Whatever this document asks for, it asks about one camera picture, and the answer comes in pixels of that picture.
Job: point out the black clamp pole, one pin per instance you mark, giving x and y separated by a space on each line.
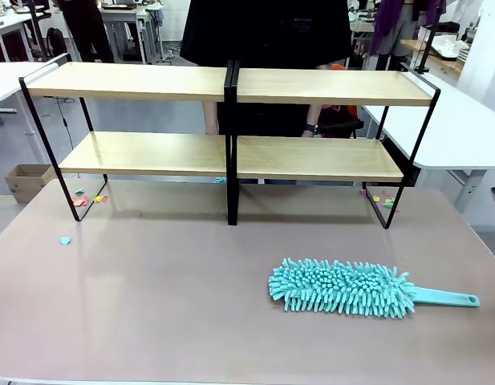
427 40

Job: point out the black wristwatch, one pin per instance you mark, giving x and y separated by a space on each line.
310 128

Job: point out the blue paper scrap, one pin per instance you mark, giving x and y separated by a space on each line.
65 240

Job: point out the black backpack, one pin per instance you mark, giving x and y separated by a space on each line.
56 42

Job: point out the orange chair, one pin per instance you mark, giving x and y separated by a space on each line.
339 110

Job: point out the bystander in dark trousers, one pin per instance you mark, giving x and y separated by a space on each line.
86 28

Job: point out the person's left forearm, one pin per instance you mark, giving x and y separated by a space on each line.
313 114

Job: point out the purple cloth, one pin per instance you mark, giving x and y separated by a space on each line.
387 20

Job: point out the white stacked trays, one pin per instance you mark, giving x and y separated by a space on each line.
451 46

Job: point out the teal fluffy tuft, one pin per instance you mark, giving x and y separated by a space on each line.
221 180

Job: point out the teal chenille duster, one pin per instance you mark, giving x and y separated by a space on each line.
339 286

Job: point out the person's right forearm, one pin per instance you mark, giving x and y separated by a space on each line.
210 118

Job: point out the black chair armrest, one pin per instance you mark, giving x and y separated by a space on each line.
341 126

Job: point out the grey desk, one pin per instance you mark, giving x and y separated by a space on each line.
126 24

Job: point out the person in black shirt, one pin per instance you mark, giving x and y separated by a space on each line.
263 32

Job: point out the cardboard box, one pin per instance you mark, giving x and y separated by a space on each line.
24 182

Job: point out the white rounded table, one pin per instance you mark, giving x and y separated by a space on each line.
6 80

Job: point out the wooden desk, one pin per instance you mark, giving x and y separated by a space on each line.
443 64

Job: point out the green paper scrap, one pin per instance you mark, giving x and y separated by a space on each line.
388 205

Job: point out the white table with legs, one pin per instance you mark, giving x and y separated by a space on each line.
451 132

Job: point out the wooden shelf unit black frame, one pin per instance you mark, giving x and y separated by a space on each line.
331 86
131 80

